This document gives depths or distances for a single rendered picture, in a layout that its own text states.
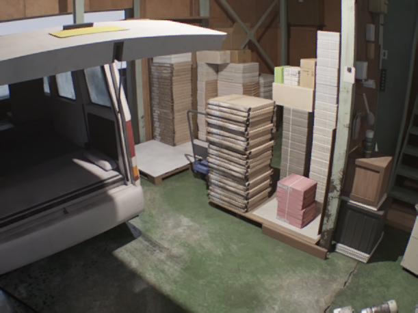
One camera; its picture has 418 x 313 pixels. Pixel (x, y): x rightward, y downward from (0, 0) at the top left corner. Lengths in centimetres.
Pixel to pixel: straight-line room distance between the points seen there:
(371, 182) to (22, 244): 257
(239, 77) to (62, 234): 319
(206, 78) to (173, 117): 72
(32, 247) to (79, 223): 42
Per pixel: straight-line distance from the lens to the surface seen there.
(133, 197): 273
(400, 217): 355
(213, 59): 461
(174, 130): 475
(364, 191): 261
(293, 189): 288
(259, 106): 289
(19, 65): 112
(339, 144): 246
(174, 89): 461
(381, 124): 327
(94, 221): 257
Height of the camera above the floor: 177
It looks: 22 degrees down
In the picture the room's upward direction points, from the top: 1 degrees counter-clockwise
